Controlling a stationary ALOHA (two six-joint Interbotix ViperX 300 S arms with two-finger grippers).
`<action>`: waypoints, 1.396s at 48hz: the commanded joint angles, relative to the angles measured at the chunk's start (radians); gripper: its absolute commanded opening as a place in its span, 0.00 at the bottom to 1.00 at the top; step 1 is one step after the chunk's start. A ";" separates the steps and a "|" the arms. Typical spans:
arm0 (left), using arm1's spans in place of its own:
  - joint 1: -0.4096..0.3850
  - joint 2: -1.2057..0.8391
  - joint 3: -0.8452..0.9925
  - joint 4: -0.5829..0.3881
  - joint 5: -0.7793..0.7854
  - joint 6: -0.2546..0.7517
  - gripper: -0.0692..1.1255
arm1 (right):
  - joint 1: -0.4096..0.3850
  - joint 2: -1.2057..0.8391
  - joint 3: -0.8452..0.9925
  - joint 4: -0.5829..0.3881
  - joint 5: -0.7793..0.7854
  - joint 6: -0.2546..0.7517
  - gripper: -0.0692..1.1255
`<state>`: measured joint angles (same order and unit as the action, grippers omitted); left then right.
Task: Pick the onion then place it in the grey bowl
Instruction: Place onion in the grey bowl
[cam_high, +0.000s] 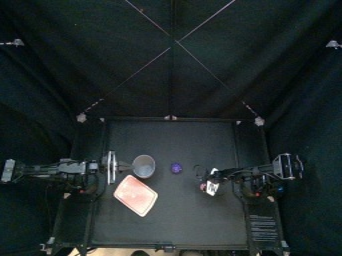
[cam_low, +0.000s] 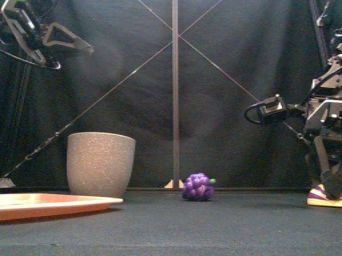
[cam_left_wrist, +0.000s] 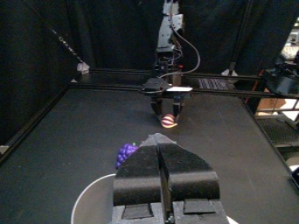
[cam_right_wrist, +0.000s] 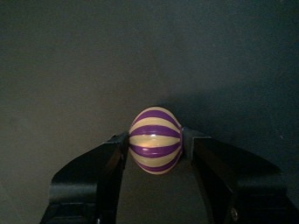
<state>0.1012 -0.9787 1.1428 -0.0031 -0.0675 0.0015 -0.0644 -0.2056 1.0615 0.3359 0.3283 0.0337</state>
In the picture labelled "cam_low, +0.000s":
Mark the purple yellow striped toy onion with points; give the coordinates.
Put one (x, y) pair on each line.
(317, 197)

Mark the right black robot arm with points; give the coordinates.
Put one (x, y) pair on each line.
(332, 66)

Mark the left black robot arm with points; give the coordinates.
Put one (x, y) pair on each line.
(6, 36)

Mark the grey speckled cup bowl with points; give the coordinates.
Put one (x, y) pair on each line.
(101, 164)

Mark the black backdrop cloth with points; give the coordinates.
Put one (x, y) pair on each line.
(241, 143)

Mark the purple toy grape bunch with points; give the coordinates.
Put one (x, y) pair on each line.
(198, 187)

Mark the orange flat plate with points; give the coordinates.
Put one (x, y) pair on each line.
(49, 203)

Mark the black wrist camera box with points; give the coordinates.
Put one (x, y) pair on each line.
(273, 111)

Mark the grey vertical frame pole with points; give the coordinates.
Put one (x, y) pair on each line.
(175, 100)

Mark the pole foot bracket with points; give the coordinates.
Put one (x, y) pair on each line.
(174, 184)

